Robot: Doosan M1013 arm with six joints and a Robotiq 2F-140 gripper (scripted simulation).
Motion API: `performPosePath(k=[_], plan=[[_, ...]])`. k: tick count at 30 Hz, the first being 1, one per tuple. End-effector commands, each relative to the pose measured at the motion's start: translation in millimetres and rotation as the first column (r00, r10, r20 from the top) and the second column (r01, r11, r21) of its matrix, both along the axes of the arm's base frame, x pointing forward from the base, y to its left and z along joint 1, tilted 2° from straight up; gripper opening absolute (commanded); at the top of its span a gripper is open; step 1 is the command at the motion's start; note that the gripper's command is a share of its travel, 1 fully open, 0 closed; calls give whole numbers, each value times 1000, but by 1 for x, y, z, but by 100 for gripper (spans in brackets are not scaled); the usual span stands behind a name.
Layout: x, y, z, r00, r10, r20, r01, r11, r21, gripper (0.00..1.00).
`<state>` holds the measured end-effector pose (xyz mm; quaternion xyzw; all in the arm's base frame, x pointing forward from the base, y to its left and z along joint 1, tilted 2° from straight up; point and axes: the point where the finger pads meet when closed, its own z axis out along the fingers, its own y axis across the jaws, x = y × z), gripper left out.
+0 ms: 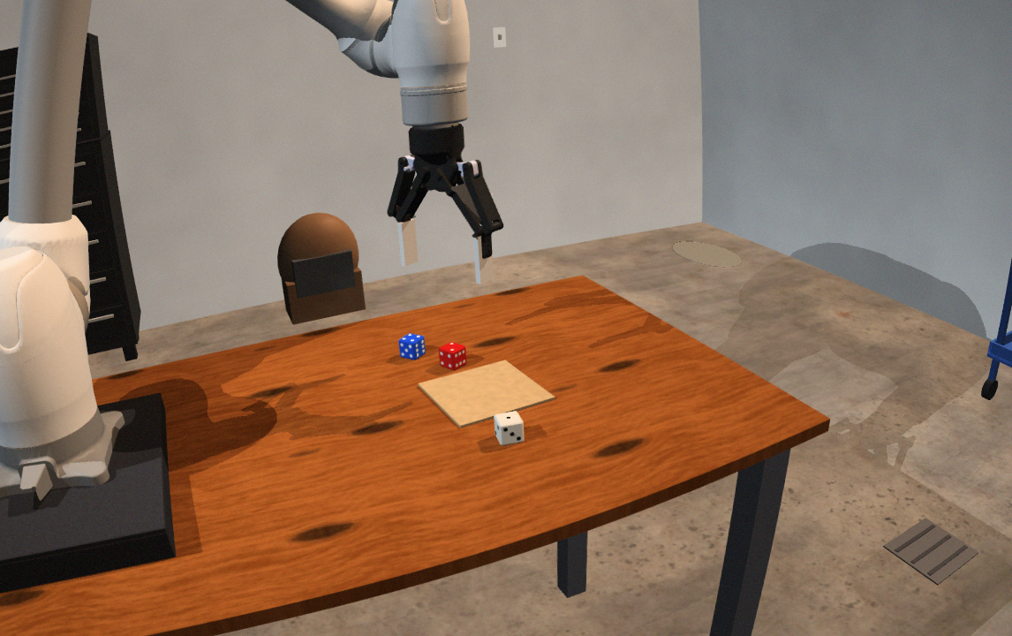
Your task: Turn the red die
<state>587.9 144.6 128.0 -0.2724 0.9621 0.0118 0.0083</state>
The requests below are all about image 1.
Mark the beige square mat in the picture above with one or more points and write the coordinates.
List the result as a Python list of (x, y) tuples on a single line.
[(478, 394)]

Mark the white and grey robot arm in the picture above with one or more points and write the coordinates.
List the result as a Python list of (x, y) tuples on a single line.
[(51, 431)]

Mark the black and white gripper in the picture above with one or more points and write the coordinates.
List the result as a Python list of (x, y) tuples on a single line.
[(447, 144)]

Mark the red die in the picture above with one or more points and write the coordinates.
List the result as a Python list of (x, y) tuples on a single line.
[(452, 356)]

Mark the blue die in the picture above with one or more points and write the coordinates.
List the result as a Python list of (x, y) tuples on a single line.
[(412, 346)]

